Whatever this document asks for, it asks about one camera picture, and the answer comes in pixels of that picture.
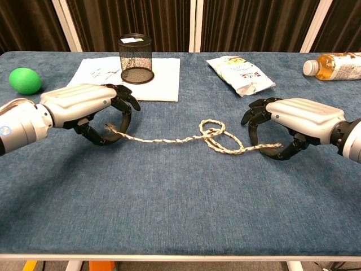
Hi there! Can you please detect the blue fabric table cover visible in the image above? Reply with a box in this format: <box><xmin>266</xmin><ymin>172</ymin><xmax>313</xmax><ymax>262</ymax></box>
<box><xmin>0</xmin><ymin>51</ymin><xmax>361</xmax><ymax>256</ymax></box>

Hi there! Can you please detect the white partition frame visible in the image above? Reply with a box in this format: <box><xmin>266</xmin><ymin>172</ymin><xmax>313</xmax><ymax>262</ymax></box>
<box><xmin>50</xmin><ymin>0</ymin><xmax>334</xmax><ymax>54</ymax></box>

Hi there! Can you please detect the beige braided rope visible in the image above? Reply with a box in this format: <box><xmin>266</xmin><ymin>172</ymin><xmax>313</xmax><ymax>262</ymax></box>
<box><xmin>104</xmin><ymin>119</ymin><xmax>284</xmax><ymax>155</ymax></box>

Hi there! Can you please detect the orange box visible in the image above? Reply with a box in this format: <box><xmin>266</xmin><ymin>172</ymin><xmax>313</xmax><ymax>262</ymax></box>
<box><xmin>89</xmin><ymin>260</ymin><xmax>116</xmax><ymax>271</ymax></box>

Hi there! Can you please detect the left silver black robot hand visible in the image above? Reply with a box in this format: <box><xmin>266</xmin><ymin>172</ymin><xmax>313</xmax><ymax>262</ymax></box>
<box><xmin>39</xmin><ymin>83</ymin><xmax>142</xmax><ymax>146</ymax></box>

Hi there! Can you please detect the white table frame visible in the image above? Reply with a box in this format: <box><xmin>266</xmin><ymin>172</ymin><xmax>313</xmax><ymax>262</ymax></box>
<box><xmin>0</xmin><ymin>253</ymin><xmax>361</xmax><ymax>271</ymax></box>

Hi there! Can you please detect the black mesh pen holder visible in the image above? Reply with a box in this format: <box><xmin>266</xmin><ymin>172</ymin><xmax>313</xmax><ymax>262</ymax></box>
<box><xmin>117</xmin><ymin>33</ymin><xmax>155</xmax><ymax>85</ymax></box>

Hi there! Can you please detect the dark brown curtain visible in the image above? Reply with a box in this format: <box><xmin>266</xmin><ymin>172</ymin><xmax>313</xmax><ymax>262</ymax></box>
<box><xmin>0</xmin><ymin>0</ymin><xmax>361</xmax><ymax>55</ymax></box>

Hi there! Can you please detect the open white spiral notebook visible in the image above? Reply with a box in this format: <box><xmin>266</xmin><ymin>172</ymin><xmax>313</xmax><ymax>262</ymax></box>
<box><xmin>66</xmin><ymin>57</ymin><xmax>181</xmax><ymax>103</ymax></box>

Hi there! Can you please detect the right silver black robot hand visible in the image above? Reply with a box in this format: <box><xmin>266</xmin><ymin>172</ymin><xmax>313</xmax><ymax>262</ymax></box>
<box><xmin>240</xmin><ymin>97</ymin><xmax>346</xmax><ymax>161</ymax></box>

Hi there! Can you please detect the white snack bag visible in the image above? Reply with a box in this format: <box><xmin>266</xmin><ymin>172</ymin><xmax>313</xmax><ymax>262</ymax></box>
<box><xmin>205</xmin><ymin>55</ymin><xmax>276</xmax><ymax>98</ymax></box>

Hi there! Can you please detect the amber tea plastic bottle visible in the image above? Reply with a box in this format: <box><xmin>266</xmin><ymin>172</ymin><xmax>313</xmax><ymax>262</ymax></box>
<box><xmin>302</xmin><ymin>51</ymin><xmax>361</xmax><ymax>81</ymax></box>

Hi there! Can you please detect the green foam ball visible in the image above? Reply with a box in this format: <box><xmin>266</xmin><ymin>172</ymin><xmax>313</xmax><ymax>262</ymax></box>
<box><xmin>8</xmin><ymin>67</ymin><xmax>42</xmax><ymax>95</ymax></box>

